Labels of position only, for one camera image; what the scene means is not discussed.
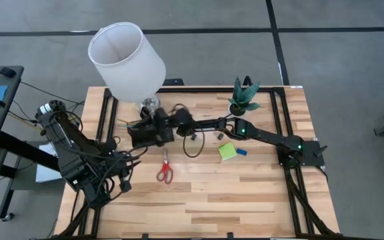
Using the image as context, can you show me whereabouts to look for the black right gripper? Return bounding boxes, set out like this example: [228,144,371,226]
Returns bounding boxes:
[154,107,195,147]

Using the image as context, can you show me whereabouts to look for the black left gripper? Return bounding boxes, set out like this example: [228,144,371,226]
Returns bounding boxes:
[110,151,142,179]

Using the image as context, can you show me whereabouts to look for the red handled scissors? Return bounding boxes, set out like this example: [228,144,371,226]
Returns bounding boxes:
[156,148,174,185]

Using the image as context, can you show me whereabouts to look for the green orange sticky notes pad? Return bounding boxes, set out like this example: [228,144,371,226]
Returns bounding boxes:
[217,142,238,161]

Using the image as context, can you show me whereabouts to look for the black mesh desk organizer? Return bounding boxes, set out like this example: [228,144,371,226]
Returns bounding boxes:
[127,116,176,149]

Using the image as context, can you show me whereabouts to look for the silver lamp base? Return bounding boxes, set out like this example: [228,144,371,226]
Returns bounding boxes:
[135,94,161,116]

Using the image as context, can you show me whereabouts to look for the white round plant pot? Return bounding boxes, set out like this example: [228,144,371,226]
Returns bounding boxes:
[228,101,248,117]

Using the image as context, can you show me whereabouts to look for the white lamp shade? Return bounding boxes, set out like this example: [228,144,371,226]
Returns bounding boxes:
[87,21,167,103]

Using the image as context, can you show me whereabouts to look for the green snake plant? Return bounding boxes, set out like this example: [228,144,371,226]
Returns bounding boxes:
[228,76,262,113]

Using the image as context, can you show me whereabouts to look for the white paper sheet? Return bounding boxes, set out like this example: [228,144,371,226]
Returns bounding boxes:
[35,141,67,183]

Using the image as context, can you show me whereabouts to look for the grey side desk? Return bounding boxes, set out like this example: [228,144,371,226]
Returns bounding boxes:
[0,65,67,223]

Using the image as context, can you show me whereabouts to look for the black computer mouse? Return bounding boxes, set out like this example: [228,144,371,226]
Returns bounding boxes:
[0,67,17,78]

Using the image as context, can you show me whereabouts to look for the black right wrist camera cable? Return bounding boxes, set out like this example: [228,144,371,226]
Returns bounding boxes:
[182,128,206,159]

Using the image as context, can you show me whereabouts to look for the thin black power cable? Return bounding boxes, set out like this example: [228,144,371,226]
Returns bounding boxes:
[20,81,85,105]

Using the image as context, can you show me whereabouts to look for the black aluminium table frame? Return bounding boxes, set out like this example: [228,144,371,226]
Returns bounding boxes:
[50,86,346,240]

